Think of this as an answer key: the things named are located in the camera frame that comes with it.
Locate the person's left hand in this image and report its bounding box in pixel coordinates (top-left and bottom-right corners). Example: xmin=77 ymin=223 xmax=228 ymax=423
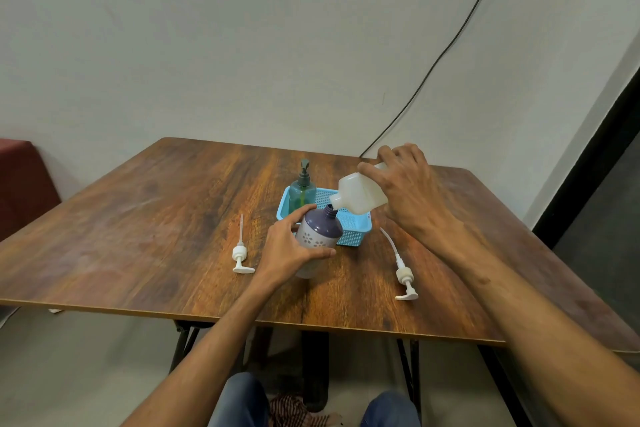
xmin=249 ymin=203 xmax=337 ymax=292

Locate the person's right hand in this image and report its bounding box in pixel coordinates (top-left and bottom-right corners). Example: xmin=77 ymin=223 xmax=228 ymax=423
xmin=357 ymin=143 xmax=466 ymax=252

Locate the small navy white floral bottle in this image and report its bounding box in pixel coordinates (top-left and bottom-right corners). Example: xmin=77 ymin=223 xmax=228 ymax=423
xmin=294 ymin=204 xmax=345 ymax=280

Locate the small white pump cap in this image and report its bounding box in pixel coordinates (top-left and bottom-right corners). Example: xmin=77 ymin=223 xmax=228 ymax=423
xmin=231 ymin=213 xmax=257 ymax=275

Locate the large translucent bottle yellow liquid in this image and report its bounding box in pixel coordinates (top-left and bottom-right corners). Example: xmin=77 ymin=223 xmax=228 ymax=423
xmin=328 ymin=162 xmax=389 ymax=216

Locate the small green plastic bottle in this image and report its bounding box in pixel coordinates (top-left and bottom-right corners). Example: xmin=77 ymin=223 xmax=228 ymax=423
xmin=288 ymin=180 xmax=317 ymax=215

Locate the blue plastic basket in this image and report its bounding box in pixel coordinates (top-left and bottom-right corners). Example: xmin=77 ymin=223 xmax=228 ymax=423
xmin=276 ymin=186 xmax=373 ymax=248

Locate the large white pump cap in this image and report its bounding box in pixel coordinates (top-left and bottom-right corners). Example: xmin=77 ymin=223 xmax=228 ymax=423
xmin=379 ymin=227 xmax=419 ymax=302

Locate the person's right forearm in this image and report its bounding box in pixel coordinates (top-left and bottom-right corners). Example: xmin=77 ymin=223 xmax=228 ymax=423
xmin=435 ymin=226 xmax=640 ymax=427

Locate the person's left forearm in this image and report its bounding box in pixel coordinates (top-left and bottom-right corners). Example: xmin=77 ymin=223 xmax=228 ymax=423
xmin=119 ymin=274 xmax=276 ymax=427

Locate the person's left leg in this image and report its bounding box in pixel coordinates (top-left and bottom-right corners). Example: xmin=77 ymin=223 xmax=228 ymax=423
xmin=207 ymin=372 xmax=270 ymax=427

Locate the person's leg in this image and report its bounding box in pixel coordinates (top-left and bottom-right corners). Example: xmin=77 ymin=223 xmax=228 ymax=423
xmin=359 ymin=390 xmax=421 ymax=427
xmin=207 ymin=372 xmax=270 ymax=427

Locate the person's right leg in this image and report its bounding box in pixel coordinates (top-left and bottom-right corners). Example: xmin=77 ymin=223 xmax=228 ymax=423
xmin=359 ymin=390 xmax=421 ymax=427

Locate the black metal table leg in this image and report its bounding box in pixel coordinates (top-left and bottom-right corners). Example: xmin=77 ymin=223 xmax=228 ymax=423
xmin=396 ymin=339 xmax=422 ymax=412
xmin=169 ymin=320 xmax=213 ymax=375

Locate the brown checkered cloth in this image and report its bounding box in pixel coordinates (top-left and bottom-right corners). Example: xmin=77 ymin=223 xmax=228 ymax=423
xmin=269 ymin=394 xmax=343 ymax=427

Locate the dark red sofa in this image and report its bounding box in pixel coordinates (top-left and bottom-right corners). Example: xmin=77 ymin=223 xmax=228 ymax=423
xmin=0 ymin=139 xmax=62 ymax=242

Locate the black table support post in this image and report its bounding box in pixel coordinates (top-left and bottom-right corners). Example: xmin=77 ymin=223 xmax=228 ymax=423
xmin=301 ymin=330 xmax=330 ymax=412

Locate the black wall cable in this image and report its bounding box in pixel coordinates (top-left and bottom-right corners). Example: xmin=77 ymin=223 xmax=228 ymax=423
xmin=359 ymin=0 xmax=513 ymax=158

